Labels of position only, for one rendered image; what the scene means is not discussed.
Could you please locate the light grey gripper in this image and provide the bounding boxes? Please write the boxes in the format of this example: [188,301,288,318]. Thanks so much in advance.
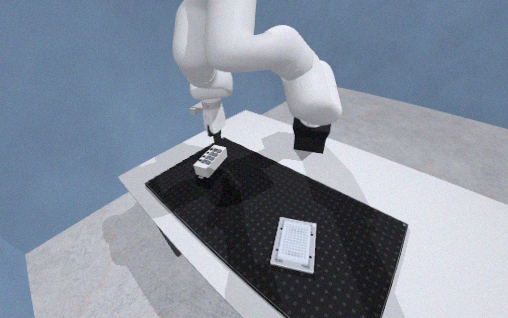
[203,104,226,144]

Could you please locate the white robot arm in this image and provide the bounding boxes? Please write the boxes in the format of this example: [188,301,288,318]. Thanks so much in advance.
[172,0,342,127]

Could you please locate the white operator panel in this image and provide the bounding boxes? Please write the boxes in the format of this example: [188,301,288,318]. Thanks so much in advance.
[193,145,227,178]

